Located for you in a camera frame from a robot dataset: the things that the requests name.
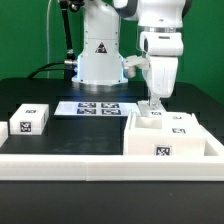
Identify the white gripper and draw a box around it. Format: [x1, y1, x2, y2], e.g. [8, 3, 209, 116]
[140, 31, 184, 110]

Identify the white cabinet door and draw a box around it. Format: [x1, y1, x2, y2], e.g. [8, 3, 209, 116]
[161, 112, 204, 138]
[138, 101, 165, 117]

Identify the white cabinet body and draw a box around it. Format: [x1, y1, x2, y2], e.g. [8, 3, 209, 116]
[123, 112, 206, 157]

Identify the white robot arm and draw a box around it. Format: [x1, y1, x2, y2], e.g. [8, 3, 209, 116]
[73, 0, 191, 113]

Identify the white cabinet top block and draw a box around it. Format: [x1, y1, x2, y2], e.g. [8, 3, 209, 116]
[10, 104, 49, 135]

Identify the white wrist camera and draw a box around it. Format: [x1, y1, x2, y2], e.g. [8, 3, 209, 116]
[122, 55, 149, 79]

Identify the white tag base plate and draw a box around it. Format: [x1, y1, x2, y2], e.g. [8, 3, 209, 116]
[55, 101, 140, 117]

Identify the black cable bundle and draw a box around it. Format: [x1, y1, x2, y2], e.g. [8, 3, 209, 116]
[27, 61, 68, 80]

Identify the white u-shaped wall fence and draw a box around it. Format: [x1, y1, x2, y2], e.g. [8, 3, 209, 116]
[0, 121, 224, 182]

